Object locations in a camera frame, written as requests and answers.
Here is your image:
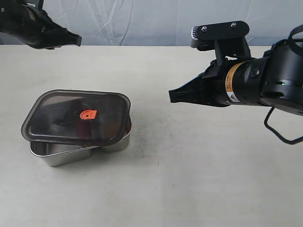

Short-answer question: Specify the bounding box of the transparent lid with orange valve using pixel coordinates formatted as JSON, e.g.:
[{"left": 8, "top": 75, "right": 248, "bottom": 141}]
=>
[{"left": 21, "top": 89, "right": 131, "bottom": 146}]

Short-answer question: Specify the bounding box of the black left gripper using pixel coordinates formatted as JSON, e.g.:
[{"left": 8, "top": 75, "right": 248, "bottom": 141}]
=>
[{"left": 0, "top": 0, "right": 82, "bottom": 49}]

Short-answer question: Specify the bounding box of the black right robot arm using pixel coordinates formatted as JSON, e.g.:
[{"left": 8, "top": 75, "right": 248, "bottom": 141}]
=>
[{"left": 169, "top": 39, "right": 303, "bottom": 115}]

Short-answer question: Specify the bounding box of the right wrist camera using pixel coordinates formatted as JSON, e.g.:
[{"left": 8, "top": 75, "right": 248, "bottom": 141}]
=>
[{"left": 190, "top": 21, "right": 251, "bottom": 66}]

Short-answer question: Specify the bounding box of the stainless steel lunch box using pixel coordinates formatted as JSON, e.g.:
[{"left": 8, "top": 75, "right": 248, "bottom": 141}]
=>
[{"left": 30, "top": 119, "right": 132, "bottom": 166}]

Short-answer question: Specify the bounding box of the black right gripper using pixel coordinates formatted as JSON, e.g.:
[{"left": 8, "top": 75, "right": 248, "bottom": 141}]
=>
[{"left": 169, "top": 59, "right": 237, "bottom": 106}]

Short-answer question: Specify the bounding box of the grey backdrop cloth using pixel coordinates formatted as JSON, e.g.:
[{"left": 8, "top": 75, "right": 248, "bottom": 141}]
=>
[{"left": 0, "top": 0, "right": 303, "bottom": 46}]

